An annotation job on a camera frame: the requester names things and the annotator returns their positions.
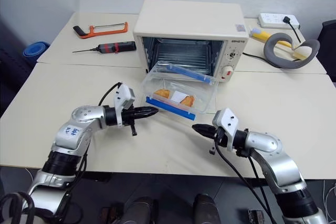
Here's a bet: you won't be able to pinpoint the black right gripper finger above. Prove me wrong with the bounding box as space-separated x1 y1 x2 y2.
195 129 216 139
192 123 216 133

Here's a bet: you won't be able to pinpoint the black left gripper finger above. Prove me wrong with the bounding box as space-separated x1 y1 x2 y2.
134 106 160 115
134 112 159 121

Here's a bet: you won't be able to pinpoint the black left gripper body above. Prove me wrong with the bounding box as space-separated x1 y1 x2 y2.
121 108 138 137

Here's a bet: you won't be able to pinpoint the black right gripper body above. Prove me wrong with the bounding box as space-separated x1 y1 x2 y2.
209 125 229 155

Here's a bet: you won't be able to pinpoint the fried food piece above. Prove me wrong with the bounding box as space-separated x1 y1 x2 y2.
180 94 197 107
153 88 172 99

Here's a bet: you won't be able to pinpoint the clear food container blue clips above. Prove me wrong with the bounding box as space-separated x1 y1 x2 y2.
140 60 219 122

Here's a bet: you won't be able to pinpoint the cream toaster oven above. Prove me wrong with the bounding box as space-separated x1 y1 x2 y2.
132 0 250 84

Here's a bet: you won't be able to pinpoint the white paper card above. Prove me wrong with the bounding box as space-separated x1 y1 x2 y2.
170 90 188 103

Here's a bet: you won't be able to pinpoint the black red screwdriver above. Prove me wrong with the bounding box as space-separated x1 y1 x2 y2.
72 41 138 55

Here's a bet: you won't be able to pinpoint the dark rounded shape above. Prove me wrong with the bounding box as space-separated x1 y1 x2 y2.
193 193 221 224
123 196 160 224

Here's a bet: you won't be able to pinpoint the grey neck pillow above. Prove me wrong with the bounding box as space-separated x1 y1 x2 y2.
263 33 321 70

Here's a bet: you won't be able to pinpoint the yellow tube white cap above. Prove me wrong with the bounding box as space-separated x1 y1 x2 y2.
249 27 308 61

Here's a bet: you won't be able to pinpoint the blue rolled mat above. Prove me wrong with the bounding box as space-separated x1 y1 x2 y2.
22 41 51 58

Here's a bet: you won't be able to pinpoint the white power strip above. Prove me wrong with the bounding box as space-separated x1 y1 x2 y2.
257 12 301 29

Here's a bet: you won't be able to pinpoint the black office chair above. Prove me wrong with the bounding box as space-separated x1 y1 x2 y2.
317 19 336 83

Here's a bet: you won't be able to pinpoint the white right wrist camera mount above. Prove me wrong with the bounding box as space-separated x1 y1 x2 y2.
211 108 240 153

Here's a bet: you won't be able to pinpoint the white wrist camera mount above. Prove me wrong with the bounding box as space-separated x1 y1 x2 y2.
113 83 136 128
211 108 240 153

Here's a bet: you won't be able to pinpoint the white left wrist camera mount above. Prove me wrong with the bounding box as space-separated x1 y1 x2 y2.
113 83 136 128

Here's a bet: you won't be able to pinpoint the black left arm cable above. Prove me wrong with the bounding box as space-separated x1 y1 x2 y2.
98 82 123 107

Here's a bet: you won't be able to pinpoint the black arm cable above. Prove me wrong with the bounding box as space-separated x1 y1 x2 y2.
98 82 123 107
213 140 277 224

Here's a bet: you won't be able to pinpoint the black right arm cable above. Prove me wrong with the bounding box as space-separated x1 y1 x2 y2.
213 140 277 224

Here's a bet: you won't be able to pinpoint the black oven power cable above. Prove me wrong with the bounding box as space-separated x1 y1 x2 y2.
241 51 274 62

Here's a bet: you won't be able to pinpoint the orange hacksaw black handle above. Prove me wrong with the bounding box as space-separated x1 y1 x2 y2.
72 22 130 40

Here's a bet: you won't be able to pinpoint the black plug with cable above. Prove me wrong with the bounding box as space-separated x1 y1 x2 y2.
282 16 303 44

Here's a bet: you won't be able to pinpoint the black cable loop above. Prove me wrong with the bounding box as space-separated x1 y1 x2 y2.
0 191 36 224

